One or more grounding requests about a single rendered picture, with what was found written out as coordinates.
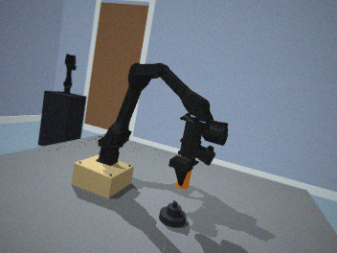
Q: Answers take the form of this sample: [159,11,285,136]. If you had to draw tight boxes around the orange knob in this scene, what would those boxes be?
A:
[176,171,191,189]

